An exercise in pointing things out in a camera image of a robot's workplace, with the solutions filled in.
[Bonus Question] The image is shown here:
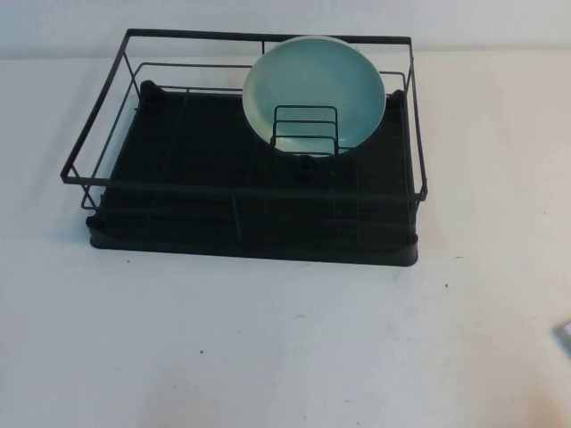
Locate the light teal round plate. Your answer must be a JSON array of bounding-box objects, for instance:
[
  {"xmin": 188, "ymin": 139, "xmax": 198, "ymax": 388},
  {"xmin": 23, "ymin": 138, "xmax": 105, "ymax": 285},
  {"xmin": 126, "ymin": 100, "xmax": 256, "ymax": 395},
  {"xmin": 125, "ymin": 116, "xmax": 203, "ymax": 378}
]
[{"xmin": 242, "ymin": 35, "xmax": 387, "ymax": 160}]

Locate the black plastic drip tray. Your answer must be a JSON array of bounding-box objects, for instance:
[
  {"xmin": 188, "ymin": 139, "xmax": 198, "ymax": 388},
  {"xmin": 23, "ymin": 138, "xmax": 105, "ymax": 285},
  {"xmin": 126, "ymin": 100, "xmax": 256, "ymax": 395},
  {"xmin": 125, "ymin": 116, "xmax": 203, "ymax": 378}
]
[{"xmin": 84, "ymin": 78, "xmax": 421, "ymax": 269}]

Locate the grey flat object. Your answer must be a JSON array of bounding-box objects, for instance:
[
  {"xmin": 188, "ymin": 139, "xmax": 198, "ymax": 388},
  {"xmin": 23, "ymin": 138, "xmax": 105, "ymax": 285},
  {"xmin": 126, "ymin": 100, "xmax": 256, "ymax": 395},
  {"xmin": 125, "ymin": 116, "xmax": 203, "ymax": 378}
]
[{"xmin": 552, "ymin": 318, "xmax": 571, "ymax": 358}]

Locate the black wire dish rack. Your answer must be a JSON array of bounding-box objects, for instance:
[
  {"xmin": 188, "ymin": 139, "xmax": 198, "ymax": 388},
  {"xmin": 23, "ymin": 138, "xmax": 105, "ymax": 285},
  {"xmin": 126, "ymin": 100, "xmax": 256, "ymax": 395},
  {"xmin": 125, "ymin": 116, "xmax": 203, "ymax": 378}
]
[{"xmin": 57, "ymin": 29, "xmax": 431, "ymax": 238}]

